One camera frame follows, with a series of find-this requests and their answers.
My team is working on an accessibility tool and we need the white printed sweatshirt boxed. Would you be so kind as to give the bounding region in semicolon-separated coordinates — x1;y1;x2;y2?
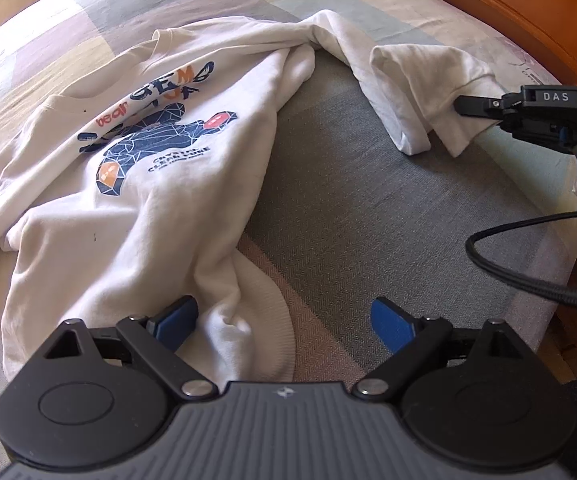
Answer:
0;10;506;383

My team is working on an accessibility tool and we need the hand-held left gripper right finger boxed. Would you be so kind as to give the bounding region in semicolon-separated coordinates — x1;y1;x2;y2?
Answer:
352;297;525;402

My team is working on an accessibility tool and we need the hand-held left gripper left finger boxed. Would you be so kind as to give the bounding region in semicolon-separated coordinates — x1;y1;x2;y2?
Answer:
43;296;219;401

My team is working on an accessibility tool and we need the pastel patchwork bed sheet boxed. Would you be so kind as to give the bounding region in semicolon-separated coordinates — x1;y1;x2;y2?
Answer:
0;0;577;480

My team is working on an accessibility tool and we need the black braided cable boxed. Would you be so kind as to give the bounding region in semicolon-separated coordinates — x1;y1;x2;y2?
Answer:
465;211;577;312

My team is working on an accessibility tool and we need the wooden headboard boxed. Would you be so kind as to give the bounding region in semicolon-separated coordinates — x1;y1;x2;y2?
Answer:
372;0;577;88

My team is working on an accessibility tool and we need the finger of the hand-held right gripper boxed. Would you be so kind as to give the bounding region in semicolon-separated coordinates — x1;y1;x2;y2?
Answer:
452;94;505;118
498;120;573;145

